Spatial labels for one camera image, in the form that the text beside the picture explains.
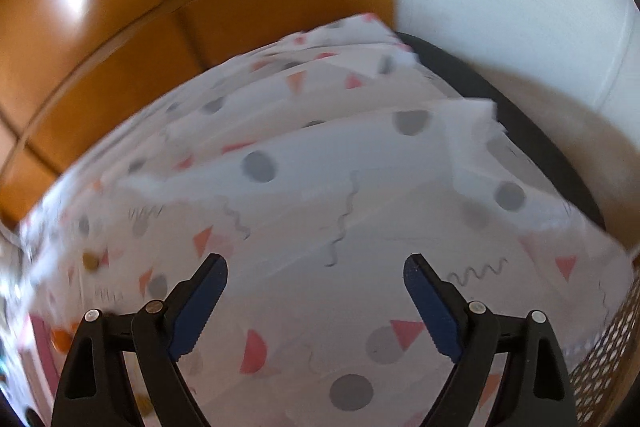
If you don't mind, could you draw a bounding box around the orange tangerine far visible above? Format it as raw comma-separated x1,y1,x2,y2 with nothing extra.
50,329,74,355

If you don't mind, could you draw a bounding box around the white patterned tablecloth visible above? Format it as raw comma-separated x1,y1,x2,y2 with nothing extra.
21,15,634,426

